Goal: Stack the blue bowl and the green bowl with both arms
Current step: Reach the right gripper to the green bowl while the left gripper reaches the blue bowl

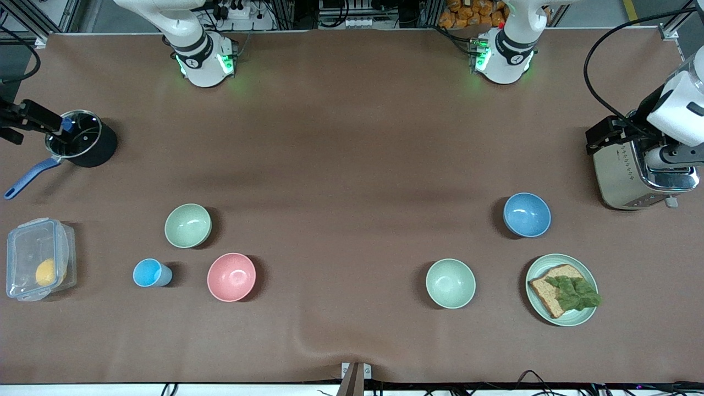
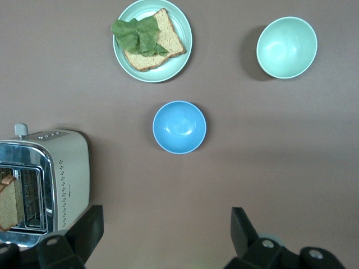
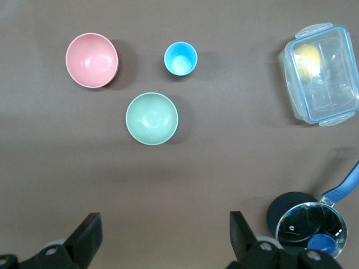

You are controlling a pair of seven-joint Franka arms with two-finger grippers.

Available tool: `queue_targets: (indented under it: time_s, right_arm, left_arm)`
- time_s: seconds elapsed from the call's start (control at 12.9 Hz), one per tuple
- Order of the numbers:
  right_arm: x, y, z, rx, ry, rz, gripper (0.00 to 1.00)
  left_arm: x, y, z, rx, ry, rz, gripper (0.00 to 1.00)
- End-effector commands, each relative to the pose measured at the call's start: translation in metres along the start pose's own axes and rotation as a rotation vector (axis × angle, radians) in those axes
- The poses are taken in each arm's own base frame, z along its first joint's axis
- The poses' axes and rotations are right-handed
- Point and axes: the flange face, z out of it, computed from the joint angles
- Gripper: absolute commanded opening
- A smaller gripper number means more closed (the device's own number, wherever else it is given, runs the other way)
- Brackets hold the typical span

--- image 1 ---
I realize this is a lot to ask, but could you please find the blue bowl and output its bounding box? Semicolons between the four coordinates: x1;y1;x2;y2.
503;192;552;238

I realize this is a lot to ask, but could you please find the light green bowl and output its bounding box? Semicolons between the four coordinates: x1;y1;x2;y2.
426;258;476;309
164;203;212;249

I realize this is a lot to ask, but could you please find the pink bowl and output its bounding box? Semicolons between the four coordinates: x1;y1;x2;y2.
207;253;257;303

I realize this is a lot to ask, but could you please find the glass lid with blue knob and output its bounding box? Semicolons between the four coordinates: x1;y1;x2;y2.
45;110;103;159

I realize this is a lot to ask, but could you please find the silver toaster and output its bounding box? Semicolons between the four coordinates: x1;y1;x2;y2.
592;110;701;211

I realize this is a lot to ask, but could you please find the light green plate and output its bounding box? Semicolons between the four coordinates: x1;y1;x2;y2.
525;254;599;327

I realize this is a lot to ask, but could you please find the clear plastic lidded container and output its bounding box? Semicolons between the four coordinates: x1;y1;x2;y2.
5;218;77;302

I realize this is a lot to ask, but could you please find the yellow lemon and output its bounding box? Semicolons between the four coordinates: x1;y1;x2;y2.
35;258;57;287

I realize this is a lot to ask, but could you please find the green lettuce leaf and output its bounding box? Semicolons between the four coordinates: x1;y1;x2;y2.
544;275;602;313

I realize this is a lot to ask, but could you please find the brown bread slice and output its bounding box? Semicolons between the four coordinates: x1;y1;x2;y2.
529;264;585;319

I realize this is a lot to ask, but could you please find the bag of orange snacks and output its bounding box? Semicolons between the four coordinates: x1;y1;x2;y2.
438;0;508;29

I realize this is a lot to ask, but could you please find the blue cup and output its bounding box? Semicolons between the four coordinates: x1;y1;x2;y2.
133;258;173;288

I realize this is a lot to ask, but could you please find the white power strip with plugs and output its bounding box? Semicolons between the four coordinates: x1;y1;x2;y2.
212;0;260;20

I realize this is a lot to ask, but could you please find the brown tablecloth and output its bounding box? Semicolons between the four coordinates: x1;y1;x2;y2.
0;29;704;384

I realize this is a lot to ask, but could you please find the metal table clamp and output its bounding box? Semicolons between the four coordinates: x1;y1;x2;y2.
340;361;372;396

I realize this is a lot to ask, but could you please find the black pot with blue handle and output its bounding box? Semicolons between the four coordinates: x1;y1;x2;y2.
4;110;118;200

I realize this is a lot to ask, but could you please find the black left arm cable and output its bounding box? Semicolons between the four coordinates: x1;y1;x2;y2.
583;7;704;141

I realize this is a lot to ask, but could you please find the aluminium frame profile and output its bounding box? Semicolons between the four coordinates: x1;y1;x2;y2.
0;0;62;46

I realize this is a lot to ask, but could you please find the black looped cable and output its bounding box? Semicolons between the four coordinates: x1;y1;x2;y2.
514;369;557;396

